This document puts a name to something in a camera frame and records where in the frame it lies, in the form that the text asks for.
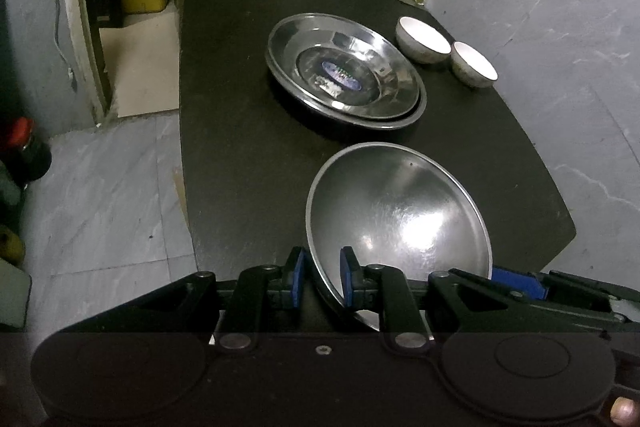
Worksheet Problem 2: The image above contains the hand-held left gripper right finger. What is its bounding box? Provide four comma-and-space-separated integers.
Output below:
340, 247, 511, 352

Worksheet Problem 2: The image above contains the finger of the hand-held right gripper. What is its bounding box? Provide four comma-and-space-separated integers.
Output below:
492, 267, 640, 333

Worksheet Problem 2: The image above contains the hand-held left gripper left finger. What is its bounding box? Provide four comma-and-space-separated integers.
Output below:
65, 246, 307, 353

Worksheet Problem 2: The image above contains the steel bowl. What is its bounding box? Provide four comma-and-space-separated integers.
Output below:
304, 141, 494, 333

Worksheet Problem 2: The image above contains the large steel plate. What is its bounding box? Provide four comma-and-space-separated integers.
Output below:
264, 14, 429, 131

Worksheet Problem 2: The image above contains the steel plate with sticker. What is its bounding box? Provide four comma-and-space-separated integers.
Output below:
266, 12, 421, 120

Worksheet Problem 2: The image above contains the white ceramic bowl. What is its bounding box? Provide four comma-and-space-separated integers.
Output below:
395, 16, 453, 64
451, 41, 500, 89

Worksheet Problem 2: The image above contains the person's right hand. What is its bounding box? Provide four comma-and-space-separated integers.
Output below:
611, 395, 640, 427

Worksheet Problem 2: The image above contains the cardboard sheet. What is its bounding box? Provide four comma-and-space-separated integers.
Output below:
99, 4, 181, 118

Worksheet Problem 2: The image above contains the red-capped dark jar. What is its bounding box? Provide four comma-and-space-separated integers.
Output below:
0, 116, 54, 186

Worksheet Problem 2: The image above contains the door frame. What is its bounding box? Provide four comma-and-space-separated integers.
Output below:
59, 0, 112, 118

